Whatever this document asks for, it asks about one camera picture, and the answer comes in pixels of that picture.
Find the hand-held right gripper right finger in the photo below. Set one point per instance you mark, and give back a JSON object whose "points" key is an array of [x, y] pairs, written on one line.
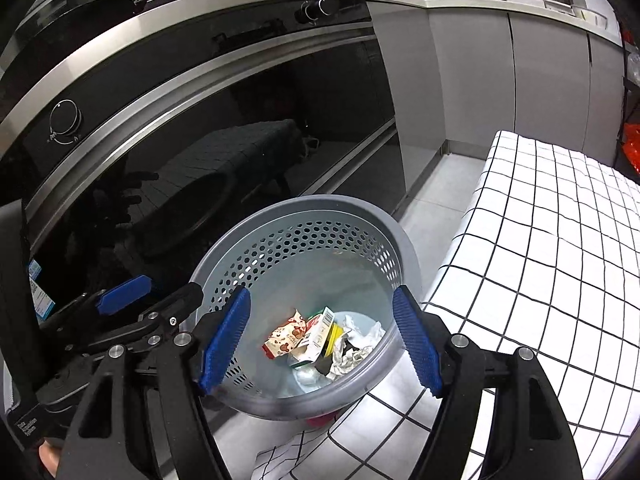
{"points": [[417, 340]]}

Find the black oven knob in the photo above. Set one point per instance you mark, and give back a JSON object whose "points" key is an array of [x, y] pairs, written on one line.
{"points": [[64, 120], [310, 10]]}

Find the grey kitchen cabinet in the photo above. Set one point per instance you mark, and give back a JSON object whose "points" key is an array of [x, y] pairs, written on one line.
{"points": [[470, 75]]}

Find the white black checked tablecloth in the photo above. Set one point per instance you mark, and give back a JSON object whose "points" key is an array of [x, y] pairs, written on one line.
{"points": [[540, 260]]}

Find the white crumpled paper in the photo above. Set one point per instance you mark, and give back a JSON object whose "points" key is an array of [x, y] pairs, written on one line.
{"points": [[360, 345]]}

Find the black frying pan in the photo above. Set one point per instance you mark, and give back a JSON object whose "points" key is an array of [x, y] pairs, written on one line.
{"points": [[75, 20]]}

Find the black built-in oven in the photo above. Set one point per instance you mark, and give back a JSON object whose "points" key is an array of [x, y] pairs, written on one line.
{"points": [[200, 135]]}

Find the grey perforated plastic basket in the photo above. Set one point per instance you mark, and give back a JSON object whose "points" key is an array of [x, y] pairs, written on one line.
{"points": [[280, 265]]}

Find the red white snack wrapper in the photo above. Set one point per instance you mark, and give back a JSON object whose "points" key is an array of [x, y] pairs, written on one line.
{"points": [[285, 337]]}

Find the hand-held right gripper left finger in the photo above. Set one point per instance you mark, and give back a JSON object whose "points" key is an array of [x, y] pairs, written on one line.
{"points": [[222, 340]]}

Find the red plastic bags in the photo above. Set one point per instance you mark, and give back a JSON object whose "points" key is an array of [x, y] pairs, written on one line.
{"points": [[632, 150]]}

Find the small paper carton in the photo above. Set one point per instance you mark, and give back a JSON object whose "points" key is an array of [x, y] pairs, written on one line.
{"points": [[315, 335]]}

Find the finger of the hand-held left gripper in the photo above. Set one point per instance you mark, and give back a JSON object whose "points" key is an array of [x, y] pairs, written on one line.
{"points": [[122, 292], [170, 307]]}

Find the person's left hand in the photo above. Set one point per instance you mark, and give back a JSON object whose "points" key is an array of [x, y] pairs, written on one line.
{"points": [[50, 460]]}

